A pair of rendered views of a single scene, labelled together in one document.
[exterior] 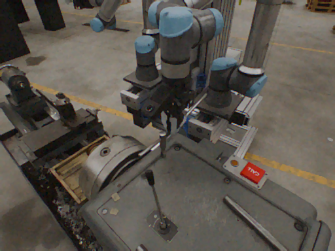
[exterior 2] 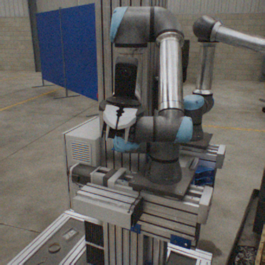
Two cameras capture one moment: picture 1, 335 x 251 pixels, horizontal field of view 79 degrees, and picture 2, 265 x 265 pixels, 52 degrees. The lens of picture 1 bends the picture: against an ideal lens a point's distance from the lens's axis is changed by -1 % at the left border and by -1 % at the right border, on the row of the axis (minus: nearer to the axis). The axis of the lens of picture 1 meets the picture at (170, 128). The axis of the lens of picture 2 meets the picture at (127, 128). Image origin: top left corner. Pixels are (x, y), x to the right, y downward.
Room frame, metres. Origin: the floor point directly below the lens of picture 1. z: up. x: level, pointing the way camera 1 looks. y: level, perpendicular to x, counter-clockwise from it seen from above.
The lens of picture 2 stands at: (1.52, 1.11, 1.72)
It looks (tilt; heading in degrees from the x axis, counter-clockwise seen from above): 20 degrees down; 261
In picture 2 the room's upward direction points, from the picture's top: straight up
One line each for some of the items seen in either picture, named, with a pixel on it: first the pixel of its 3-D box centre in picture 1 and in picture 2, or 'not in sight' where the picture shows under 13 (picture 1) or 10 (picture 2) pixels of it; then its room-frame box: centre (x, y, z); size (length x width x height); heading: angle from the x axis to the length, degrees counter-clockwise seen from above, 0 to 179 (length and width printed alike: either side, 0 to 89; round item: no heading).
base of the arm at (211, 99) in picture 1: (218, 92); (190, 128); (0.94, -0.26, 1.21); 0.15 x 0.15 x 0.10
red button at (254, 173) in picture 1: (252, 173); not in sight; (0.39, -0.26, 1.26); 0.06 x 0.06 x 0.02; 49
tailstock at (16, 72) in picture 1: (19, 88); not in sight; (1.31, 1.12, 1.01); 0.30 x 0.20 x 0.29; 49
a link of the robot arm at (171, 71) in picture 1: (174, 66); not in sight; (0.51, -0.01, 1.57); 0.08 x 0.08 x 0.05
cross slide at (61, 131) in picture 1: (63, 128); not in sight; (0.94, 0.67, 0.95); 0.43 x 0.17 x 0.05; 139
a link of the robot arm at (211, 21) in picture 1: (197, 25); not in sight; (0.59, -0.07, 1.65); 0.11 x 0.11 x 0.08; 45
